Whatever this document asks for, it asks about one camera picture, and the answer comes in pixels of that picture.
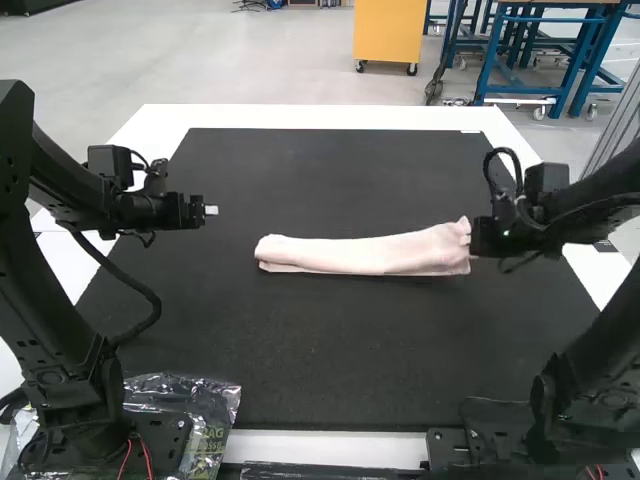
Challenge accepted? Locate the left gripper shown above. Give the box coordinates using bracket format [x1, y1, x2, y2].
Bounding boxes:
[166, 191, 221, 232]

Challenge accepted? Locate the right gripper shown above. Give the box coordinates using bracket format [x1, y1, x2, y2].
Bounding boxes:
[471, 214, 516, 260]

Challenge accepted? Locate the pale towel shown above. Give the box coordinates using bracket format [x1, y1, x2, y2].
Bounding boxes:
[253, 214, 474, 278]

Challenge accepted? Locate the black mat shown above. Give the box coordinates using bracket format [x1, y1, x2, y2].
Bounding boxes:
[74, 127, 602, 433]

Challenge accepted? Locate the grey metal column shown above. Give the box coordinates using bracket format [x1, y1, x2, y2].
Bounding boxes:
[581, 62, 640, 195]

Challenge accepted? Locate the silver foil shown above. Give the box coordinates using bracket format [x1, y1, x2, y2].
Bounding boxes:
[7, 370, 243, 480]

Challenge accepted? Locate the blue metal rack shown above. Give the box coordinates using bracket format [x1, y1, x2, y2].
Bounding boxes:
[472, 0, 640, 122]
[424, 0, 506, 71]

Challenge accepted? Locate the yellow wheeled cabinet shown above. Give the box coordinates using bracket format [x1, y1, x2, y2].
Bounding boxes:
[352, 0, 430, 78]

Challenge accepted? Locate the black cable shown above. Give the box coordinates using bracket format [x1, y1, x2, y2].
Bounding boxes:
[64, 224, 164, 349]
[482, 146, 526, 202]

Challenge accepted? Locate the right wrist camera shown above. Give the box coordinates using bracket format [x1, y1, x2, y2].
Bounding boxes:
[523, 161, 571, 202]

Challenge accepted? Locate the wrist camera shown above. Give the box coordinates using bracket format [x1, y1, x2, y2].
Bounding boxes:
[86, 144, 136, 192]
[523, 161, 571, 202]

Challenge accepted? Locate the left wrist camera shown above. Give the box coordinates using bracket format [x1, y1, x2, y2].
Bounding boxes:
[86, 144, 136, 192]

